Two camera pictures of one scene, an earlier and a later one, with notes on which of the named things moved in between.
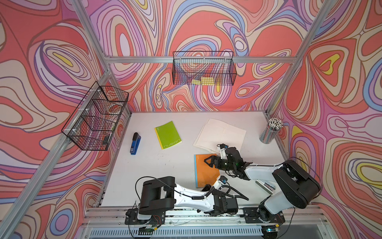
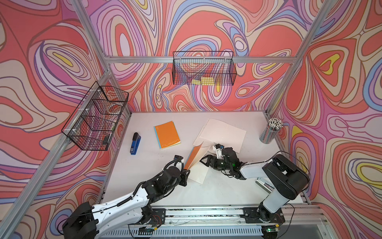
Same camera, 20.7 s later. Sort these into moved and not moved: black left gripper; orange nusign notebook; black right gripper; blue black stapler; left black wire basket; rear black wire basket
Moved: orange nusign notebook; black left gripper
Not moved: left black wire basket; black right gripper; rear black wire basket; blue black stapler
